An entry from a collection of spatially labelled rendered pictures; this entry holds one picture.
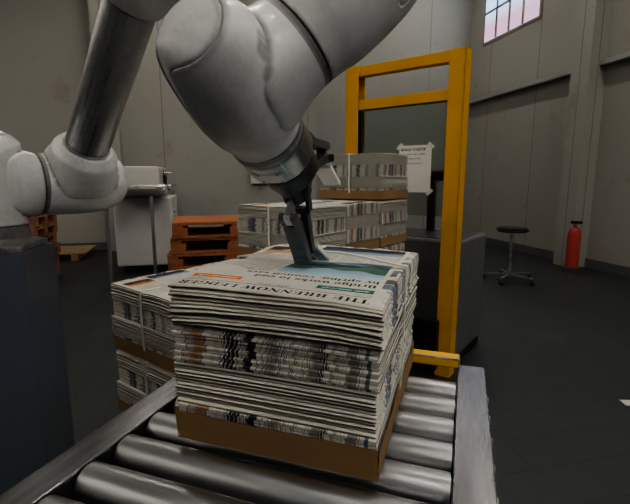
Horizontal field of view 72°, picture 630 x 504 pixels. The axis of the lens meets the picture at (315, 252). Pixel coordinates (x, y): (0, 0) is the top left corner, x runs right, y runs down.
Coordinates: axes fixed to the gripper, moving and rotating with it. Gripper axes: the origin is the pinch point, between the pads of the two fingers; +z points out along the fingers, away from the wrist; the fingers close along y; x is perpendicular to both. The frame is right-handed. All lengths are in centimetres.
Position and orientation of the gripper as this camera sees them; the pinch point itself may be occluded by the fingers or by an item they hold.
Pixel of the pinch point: (325, 218)
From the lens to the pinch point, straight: 72.8
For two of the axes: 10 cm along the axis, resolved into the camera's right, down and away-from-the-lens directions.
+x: 9.4, 0.5, -3.3
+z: 2.9, 3.2, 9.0
